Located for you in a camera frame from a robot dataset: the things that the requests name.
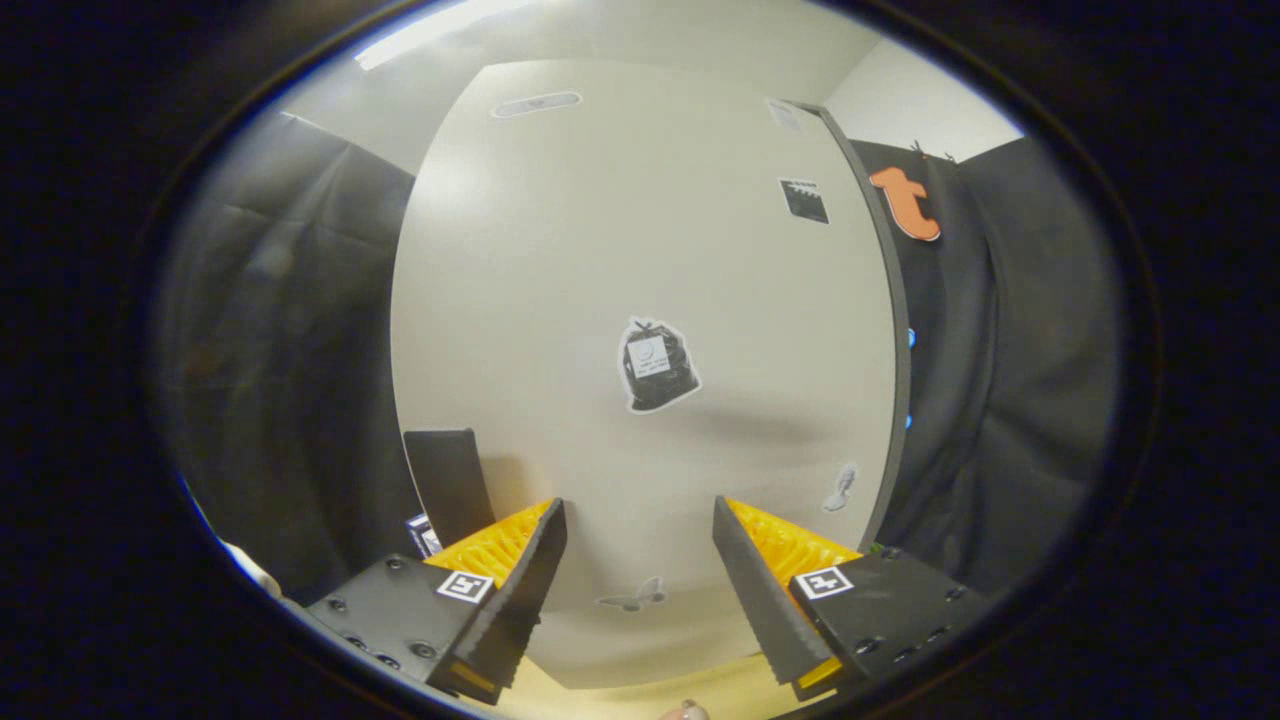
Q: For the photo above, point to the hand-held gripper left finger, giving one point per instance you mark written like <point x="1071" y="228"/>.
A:
<point x="520" y="600"/>

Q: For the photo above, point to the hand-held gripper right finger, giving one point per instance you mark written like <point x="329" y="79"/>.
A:
<point x="760" y="605"/>

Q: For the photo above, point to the grey shoe cabinet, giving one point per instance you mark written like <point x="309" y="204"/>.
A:
<point x="902" y="350"/>

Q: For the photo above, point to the white shoe cabinet door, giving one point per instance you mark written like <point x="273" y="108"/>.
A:
<point x="600" y="250"/>

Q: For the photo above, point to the grey book with portrait cover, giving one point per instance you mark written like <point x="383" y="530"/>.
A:
<point x="427" y="537"/>

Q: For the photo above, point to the black backdrop cloth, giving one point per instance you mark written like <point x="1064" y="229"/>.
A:
<point x="280" y="350"/>

